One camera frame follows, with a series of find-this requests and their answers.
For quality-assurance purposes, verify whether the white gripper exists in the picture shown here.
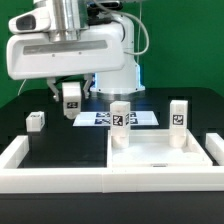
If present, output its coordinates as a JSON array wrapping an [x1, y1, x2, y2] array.
[[6, 24, 125, 102]]

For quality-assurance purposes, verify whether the white square table top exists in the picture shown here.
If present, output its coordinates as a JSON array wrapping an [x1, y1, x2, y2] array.
[[107, 129, 212, 168]]

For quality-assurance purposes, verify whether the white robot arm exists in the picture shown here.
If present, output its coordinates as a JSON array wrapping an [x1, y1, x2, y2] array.
[[6, 0, 144, 97]]

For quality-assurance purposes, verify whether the white sheet with tags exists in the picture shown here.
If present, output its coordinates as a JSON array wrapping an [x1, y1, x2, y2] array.
[[73, 111, 159, 126]]

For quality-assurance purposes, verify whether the white U-shaped fence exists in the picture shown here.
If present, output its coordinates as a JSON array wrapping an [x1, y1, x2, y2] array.
[[0, 135, 224, 194]]

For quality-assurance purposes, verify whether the black cable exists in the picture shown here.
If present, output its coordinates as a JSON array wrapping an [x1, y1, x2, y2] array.
[[54, 74, 84, 84]]

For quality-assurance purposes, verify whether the white cable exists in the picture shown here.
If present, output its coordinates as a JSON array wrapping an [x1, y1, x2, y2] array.
[[17, 79, 28, 97]]

